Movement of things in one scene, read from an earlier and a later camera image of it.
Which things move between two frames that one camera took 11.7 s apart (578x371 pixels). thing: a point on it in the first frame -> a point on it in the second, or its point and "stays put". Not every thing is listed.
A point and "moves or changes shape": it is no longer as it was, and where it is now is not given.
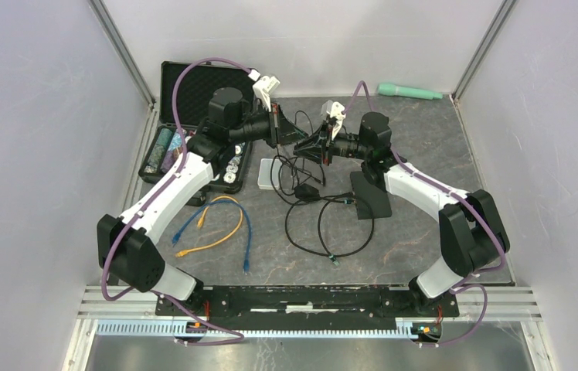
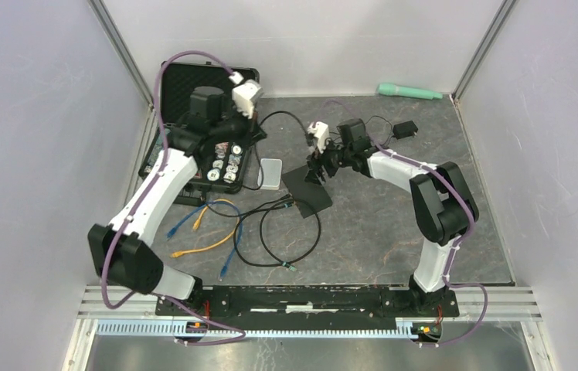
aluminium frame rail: [481, 304] stays put
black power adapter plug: [307, 192] -> [404, 130]
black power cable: [304, 192] moves or changes shape
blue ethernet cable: [176, 237] -> [171, 230]
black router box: [371, 202] -> [315, 195]
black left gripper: [286, 132] -> [253, 132]
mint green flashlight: [390, 90] stays put
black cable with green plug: [333, 256] -> [291, 266]
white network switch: [264, 176] stays put
